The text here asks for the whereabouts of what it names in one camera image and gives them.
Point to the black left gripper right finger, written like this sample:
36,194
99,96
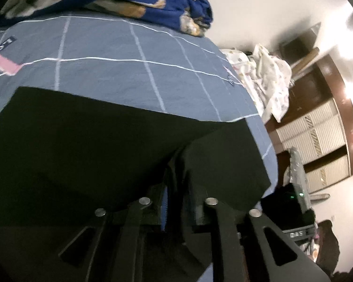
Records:
254,249

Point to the black pants with orange lining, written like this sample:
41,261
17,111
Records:
63,156

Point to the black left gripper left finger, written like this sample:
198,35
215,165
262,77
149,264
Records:
117,253

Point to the blue grid-pattern bed sheet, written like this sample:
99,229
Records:
133,63

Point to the brown and white wardrobe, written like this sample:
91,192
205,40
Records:
319,124

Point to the white floral pillow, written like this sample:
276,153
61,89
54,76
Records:
265,77

